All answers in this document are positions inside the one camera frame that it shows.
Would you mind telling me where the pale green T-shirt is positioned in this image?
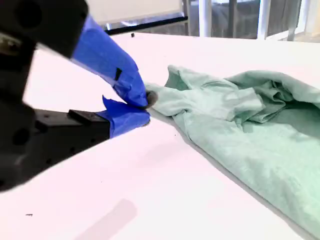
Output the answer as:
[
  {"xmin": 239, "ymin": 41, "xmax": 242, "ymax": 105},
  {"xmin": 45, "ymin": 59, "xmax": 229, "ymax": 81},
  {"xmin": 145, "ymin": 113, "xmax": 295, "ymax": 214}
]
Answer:
[{"xmin": 145, "ymin": 64, "xmax": 320, "ymax": 240}]

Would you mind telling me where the black frame bar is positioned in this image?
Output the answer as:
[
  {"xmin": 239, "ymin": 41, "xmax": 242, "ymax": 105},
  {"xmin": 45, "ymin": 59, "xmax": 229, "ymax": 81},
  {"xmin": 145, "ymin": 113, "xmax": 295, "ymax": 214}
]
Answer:
[{"xmin": 103, "ymin": 15, "xmax": 189, "ymax": 36}]

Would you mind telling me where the white board panel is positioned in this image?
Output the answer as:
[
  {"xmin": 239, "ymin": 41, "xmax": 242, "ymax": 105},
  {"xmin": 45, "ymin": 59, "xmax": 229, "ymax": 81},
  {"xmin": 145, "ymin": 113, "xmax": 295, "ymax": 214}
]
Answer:
[{"xmin": 86, "ymin": 0, "xmax": 184, "ymax": 25}]

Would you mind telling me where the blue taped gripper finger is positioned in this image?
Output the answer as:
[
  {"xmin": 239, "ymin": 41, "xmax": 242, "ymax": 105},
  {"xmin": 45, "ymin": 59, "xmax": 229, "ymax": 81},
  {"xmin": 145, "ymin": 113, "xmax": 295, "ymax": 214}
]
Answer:
[
  {"xmin": 37, "ymin": 0, "xmax": 158, "ymax": 110},
  {"xmin": 34, "ymin": 95, "xmax": 151, "ymax": 166}
]

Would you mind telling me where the grey post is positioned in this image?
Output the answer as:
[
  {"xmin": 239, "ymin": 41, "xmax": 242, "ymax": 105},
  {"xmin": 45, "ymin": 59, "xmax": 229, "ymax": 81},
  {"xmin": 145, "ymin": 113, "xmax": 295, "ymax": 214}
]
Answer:
[{"xmin": 286, "ymin": 0, "xmax": 305, "ymax": 42}]

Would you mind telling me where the white post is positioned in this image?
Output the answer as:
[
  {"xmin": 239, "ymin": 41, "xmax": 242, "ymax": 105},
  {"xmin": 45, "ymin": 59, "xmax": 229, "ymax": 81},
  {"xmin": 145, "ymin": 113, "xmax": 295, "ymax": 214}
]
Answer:
[
  {"xmin": 256, "ymin": 0, "xmax": 273, "ymax": 40},
  {"xmin": 198, "ymin": 0, "xmax": 214, "ymax": 38}
]

